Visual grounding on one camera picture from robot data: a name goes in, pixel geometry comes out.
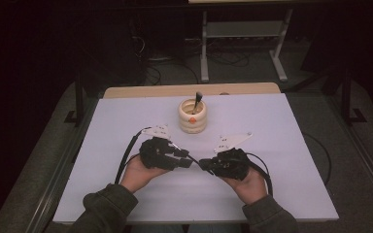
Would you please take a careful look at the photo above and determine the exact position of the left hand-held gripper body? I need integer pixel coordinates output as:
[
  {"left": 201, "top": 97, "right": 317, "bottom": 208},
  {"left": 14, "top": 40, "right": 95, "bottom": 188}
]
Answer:
[{"left": 139, "top": 124, "right": 178, "bottom": 171}]

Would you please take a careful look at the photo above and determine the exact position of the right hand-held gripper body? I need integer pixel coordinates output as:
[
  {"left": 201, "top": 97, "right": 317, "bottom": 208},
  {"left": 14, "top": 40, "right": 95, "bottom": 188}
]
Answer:
[{"left": 213, "top": 131, "right": 254, "bottom": 182}]

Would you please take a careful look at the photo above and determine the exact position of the cream ribbed brush holder cup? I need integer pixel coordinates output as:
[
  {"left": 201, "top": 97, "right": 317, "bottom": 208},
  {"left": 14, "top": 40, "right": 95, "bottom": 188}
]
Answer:
[{"left": 178, "top": 97, "right": 208, "bottom": 135}]

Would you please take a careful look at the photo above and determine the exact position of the large black makeup brush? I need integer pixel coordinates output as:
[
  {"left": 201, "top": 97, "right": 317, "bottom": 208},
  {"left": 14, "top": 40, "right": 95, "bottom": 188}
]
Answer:
[{"left": 191, "top": 91, "right": 204, "bottom": 116}]

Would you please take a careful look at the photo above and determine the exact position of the person's left hand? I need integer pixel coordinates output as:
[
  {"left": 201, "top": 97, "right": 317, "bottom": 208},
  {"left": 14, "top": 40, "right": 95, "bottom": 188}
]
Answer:
[{"left": 119, "top": 154, "right": 169, "bottom": 194}]

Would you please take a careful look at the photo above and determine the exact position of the person's right hand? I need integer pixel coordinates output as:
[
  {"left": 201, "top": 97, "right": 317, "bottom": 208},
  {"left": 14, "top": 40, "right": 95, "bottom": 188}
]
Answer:
[{"left": 221, "top": 168, "right": 269, "bottom": 207}]

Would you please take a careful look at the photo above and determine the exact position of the white table mat board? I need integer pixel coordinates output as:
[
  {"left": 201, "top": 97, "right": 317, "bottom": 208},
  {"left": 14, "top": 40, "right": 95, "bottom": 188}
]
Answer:
[{"left": 51, "top": 92, "right": 340, "bottom": 225}]

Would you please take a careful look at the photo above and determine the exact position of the black metal stand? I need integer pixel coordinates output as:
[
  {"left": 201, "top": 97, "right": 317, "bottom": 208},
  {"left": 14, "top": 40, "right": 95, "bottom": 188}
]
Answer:
[
  {"left": 339, "top": 68, "right": 369, "bottom": 126},
  {"left": 63, "top": 71, "right": 85, "bottom": 126}
]

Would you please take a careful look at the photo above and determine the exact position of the left hand-held gripper cable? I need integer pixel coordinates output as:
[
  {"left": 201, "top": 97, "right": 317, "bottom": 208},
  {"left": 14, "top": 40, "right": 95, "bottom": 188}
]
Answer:
[{"left": 114, "top": 126, "right": 153, "bottom": 185}]

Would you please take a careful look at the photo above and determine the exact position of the hand-held gripper cable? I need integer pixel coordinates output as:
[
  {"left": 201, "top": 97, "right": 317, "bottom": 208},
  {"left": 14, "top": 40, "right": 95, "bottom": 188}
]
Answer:
[
  {"left": 114, "top": 126, "right": 153, "bottom": 185},
  {"left": 246, "top": 151, "right": 274, "bottom": 197}
]

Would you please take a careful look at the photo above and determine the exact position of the right hand-held gripper cable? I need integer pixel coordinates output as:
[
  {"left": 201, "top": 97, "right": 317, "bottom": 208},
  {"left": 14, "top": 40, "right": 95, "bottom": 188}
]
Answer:
[{"left": 246, "top": 151, "right": 274, "bottom": 197}]

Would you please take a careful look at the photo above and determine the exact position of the black cable loop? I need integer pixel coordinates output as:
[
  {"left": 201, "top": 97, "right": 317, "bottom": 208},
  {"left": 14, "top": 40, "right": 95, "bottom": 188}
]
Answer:
[{"left": 302, "top": 131, "right": 333, "bottom": 187}]

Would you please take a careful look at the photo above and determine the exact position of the metal floor rail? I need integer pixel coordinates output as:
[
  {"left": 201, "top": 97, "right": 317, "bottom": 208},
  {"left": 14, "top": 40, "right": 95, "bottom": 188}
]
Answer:
[
  {"left": 23, "top": 96, "right": 93, "bottom": 233},
  {"left": 324, "top": 95, "right": 373, "bottom": 208}
]

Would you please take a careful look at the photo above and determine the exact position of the tangle of floor cables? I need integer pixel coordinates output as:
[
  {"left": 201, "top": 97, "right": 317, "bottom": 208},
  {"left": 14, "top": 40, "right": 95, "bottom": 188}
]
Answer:
[{"left": 144, "top": 35, "right": 252, "bottom": 85}]

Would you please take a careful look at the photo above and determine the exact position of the grey metal desk frame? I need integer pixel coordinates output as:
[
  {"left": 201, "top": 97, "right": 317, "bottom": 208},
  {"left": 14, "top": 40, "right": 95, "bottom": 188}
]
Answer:
[{"left": 187, "top": 0, "right": 295, "bottom": 83}]

